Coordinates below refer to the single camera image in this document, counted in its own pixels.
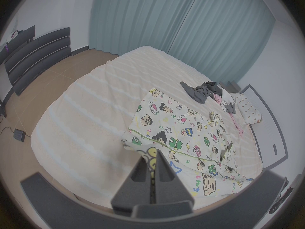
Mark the bed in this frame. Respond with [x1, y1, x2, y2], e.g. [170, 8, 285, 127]
[30, 45, 289, 210]

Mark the black garment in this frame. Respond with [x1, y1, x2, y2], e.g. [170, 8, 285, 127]
[195, 81, 223, 97]

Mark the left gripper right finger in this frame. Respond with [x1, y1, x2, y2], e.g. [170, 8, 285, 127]
[154, 149, 195, 205]

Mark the white printed pillow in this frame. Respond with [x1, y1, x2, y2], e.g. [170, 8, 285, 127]
[232, 93, 263, 125]

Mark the white printed pyjama top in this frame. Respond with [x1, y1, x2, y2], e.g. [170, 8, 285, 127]
[122, 88, 254, 197]

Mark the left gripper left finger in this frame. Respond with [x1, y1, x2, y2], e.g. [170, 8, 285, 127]
[112, 157, 154, 216]

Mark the pink garment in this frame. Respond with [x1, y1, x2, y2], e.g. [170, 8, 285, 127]
[213, 93, 244, 136]

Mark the grey bedside table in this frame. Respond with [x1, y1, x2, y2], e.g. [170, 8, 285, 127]
[218, 81, 241, 94]

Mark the dark grey garment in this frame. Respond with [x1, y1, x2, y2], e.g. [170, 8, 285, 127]
[180, 81, 210, 104]

